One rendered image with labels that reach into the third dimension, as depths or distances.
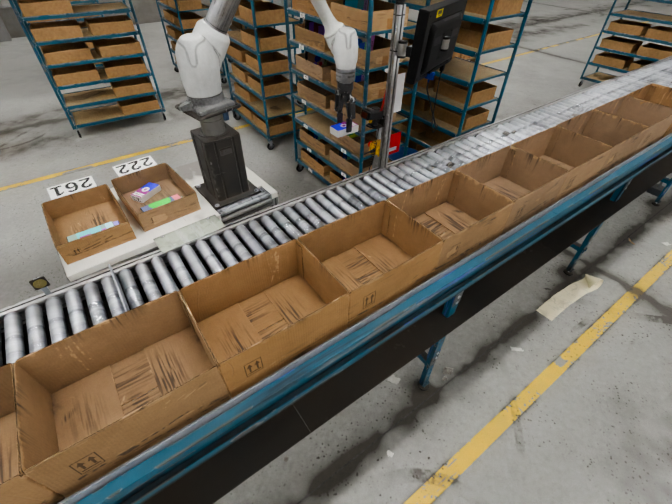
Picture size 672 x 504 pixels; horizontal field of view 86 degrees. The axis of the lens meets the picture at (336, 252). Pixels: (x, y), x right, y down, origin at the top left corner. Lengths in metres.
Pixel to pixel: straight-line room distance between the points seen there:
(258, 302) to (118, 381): 0.44
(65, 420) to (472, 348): 1.90
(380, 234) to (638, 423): 1.65
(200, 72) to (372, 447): 1.82
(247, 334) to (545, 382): 1.69
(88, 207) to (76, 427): 1.25
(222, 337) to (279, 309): 0.19
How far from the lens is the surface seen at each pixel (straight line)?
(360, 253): 1.38
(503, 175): 2.00
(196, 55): 1.73
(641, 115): 2.97
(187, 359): 1.16
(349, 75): 1.80
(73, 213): 2.17
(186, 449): 1.02
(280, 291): 1.25
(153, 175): 2.21
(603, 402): 2.45
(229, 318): 1.21
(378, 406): 2.01
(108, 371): 1.24
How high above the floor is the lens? 1.83
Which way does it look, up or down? 43 degrees down
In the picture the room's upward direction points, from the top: 1 degrees clockwise
